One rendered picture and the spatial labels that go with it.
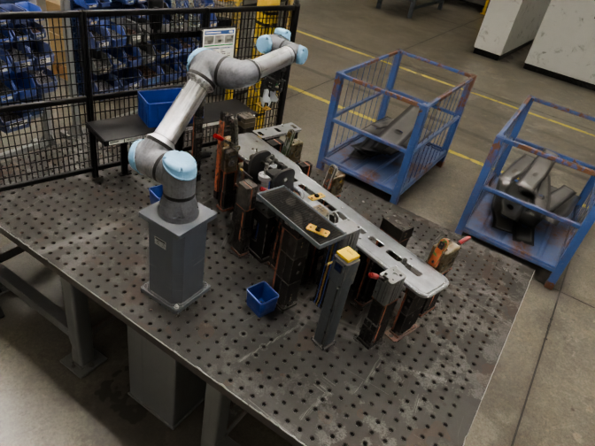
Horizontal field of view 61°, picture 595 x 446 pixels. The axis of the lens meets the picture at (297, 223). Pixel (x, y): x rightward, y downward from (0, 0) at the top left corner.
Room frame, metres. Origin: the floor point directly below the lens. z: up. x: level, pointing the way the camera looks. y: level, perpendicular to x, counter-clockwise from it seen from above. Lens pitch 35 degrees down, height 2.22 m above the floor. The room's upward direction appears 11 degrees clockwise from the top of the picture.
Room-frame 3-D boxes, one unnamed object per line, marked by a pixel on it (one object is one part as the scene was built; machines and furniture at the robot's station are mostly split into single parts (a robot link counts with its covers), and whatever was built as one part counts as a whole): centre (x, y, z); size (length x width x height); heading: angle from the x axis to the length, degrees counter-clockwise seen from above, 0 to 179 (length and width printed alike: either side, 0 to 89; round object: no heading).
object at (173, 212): (1.50, 0.44, 1.15); 0.15 x 0.15 x 0.10
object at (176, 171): (1.50, 0.45, 1.27); 0.13 x 0.12 x 0.14; 66
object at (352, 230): (1.62, -0.19, 0.90); 0.13 x 0.10 x 0.41; 137
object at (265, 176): (1.88, 0.15, 0.94); 0.18 x 0.13 x 0.49; 47
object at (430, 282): (1.95, -0.08, 1.00); 1.38 x 0.22 x 0.02; 47
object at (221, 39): (2.73, 0.62, 1.30); 0.23 x 0.02 x 0.31; 137
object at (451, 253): (1.70, -0.62, 0.88); 0.15 x 0.11 x 0.36; 137
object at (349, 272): (1.38, -0.19, 0.92); 0.08 x 0.08 x 0.44; 47
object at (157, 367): (1.50, 0.44, 0.33); 0.31 x 0.31 x 0.66; 63
